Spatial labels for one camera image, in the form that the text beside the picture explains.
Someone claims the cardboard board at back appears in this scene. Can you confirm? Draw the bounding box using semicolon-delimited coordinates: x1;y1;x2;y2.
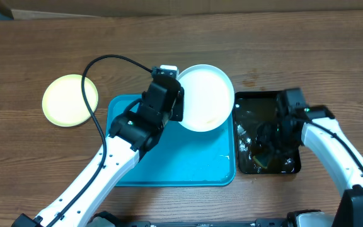
4;0;363;16

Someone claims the green yellow sponge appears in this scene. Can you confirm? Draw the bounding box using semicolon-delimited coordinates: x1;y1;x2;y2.
253;154;270;169

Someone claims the white plate with ketchup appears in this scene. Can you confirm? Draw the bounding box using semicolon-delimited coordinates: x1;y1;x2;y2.
177;64;234;132

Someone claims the black water tray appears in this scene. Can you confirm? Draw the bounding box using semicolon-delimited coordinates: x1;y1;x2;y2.
233;91;301;175

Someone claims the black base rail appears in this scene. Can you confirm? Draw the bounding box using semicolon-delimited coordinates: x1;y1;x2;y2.
115;218;293;227

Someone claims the yellow-green plate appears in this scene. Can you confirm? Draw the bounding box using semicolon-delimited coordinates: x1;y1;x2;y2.
42;74;91;127

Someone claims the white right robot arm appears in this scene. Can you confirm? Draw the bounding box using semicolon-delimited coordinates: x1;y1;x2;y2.
253;88;363;227

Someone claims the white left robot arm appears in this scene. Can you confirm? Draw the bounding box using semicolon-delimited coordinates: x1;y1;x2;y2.
13;65;184;227

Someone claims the teal plastic tray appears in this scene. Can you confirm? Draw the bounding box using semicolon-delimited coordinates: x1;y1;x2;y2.
105;93;237;187

